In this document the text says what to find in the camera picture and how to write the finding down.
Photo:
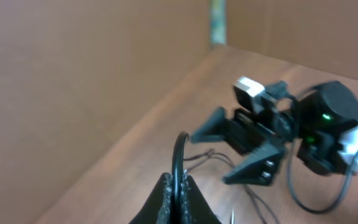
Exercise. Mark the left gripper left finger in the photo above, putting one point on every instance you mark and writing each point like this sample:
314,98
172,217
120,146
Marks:
158,206

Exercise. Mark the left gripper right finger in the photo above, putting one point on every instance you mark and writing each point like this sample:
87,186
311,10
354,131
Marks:
194,208

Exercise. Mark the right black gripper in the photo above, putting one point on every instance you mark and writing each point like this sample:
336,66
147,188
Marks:
263,135

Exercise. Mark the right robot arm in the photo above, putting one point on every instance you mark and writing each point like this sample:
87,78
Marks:
322,115

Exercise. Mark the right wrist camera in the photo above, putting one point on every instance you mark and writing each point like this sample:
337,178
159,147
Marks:
256,97

